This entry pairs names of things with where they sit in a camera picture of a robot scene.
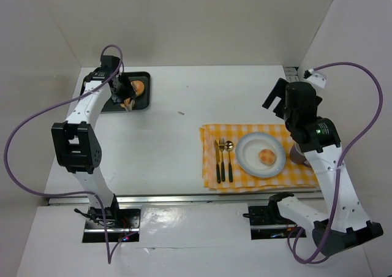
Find black tray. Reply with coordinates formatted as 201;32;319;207
102;71;151;113

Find green handled knife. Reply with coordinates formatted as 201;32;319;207
214;141;221;184

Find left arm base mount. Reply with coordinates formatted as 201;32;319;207
73;208;141;243

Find yellow checkered cloth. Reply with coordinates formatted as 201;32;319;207
199;124;319;193

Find grey cup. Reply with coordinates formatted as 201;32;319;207
289;143;311;168

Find white plate blue rim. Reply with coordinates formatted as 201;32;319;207
235;132;286;178

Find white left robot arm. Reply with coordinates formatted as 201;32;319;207
51;55;134;222

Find green handled fork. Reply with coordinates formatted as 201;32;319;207
219;138;225;182

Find metal rail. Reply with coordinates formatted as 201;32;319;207
47;193;276;206

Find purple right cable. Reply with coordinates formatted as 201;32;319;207
287;61;384;265

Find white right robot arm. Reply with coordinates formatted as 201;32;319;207
262;78;383;257

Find round bread roll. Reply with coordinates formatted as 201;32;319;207
258;149;276;166

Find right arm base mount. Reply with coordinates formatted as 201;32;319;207
243;192;300;240

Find green handled gold spoon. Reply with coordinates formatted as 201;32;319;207
225;140;234;183

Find bagel with hole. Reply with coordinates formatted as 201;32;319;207
130;80;145;97

